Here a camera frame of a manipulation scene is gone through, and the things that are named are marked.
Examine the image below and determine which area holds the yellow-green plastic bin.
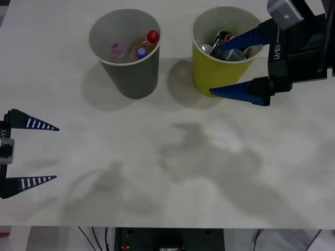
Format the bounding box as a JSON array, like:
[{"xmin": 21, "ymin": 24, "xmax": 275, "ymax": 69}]
[{"xmin": 191, "ymin": 5, "xmax": 267, "ymax": 99}]

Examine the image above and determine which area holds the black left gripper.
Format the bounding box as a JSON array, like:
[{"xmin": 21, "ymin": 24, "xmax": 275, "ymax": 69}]
[{"xmin": 0, "ymin": 108, "xmax": 60, "ymax": 199}]

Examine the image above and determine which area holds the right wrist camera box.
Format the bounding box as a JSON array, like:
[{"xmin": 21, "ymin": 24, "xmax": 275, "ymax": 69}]
[{"xmin": 266, "ymin": 0, "xmax": 305, "ymax": 30}]

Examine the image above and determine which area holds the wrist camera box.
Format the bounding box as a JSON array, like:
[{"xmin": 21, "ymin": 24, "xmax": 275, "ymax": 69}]
[
  {"xmin": 266, "ymin": 0, "xmax": 305, "ymax": 30},
  {"xmin": 0, "ymin": 138, "xmax": 15, "ymax": 165}
]

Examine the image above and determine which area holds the grey plastic bin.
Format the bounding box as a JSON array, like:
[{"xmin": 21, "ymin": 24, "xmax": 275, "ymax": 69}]
[{"xmin": 88, "ymin": 8, "xmax": 161, "ymax": 99}]

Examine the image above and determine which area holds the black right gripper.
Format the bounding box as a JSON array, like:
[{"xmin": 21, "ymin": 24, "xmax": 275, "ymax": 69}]
[{"xmin": 209, "ymin": 15, "xmax": 320, "ymax": 107}]

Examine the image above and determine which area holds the clear bottle with pink cap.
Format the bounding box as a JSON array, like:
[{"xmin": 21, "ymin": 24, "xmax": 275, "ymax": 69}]
[{"xmin": 109, "ymin": 42, "xmax": 127, "ymax": 60}]

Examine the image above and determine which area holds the orange bottle with red cap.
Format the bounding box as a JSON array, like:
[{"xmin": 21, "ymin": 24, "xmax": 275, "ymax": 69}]
[{"xmin": 128, "ymin": 30, "xmax": 160, "ymax": 62}]

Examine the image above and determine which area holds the black robot torso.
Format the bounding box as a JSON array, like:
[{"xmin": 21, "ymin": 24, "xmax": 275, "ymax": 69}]
[{"xmin": 115, "ymin": 227, "xmax": 224, "ymax": 251}]

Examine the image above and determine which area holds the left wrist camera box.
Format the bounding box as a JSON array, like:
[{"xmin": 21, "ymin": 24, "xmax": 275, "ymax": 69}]
[{"xmin": 0, "ymin": 138, "xmax": 15, "ymax": 165}]

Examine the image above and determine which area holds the dark speckled can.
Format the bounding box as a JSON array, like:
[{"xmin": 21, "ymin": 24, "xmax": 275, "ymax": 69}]
[{"xmin": 210, "ymin": 46, "xmax": 247, "ymax": 61}]

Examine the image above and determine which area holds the bottle with purple cap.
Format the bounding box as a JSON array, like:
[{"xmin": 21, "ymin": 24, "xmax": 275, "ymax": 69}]
[{"xmin": 135, "ymin": 47, "xmax": 150, "ymax": 61}]

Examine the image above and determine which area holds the black can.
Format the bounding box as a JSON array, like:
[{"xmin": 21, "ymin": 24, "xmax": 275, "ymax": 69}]
[{"xmin": 214, "ymin": 30, "xmax": 237, "ymax": 47}]

